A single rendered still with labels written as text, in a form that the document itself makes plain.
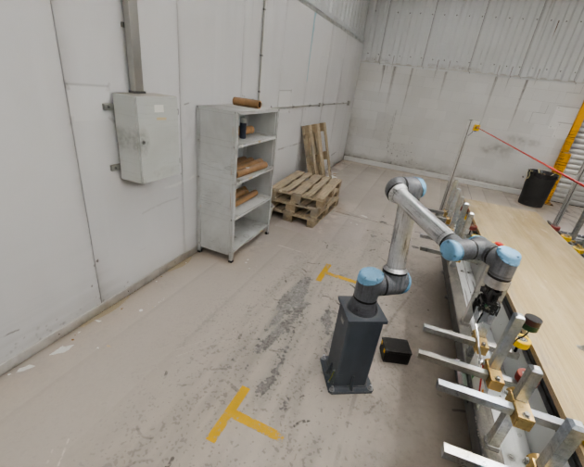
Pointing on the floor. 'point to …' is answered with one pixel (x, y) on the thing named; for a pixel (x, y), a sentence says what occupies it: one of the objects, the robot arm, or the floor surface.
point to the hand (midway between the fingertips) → (477, 320)
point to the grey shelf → (226, 233)
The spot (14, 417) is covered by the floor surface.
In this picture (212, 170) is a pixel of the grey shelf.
